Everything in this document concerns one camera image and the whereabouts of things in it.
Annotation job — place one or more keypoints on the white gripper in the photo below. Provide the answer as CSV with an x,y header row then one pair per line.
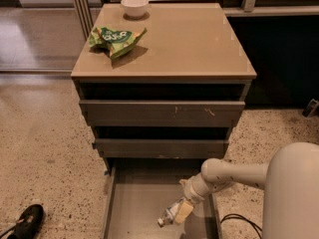
x,y
191,192

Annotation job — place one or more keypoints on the clear plastic water bottle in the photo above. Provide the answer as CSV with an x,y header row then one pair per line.
x,y
168,215

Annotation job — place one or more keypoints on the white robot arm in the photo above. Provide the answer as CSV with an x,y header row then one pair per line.
x,y
290,181

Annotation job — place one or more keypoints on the bottom grey open drawer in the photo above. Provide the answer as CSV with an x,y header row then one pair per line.
x,y
142,189

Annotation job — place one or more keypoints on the middle grey drawer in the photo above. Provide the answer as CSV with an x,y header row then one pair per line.
x,y
161,148

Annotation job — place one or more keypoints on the grey drawer cabinet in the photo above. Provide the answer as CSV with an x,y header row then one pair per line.
x,y
189,53

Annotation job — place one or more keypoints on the top grey drawer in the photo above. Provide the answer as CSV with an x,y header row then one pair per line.
x,y
162,113

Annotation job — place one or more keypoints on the small dark floor object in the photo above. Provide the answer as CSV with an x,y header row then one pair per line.
x,y
311,108

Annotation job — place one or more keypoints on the black shoe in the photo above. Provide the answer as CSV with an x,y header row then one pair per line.
x,y
28,224

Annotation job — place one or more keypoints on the green crumpled snack bag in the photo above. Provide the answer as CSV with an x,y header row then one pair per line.
x,y
117,42

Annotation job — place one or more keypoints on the white ceramic bowl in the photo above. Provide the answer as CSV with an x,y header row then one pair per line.
x,y
135,8

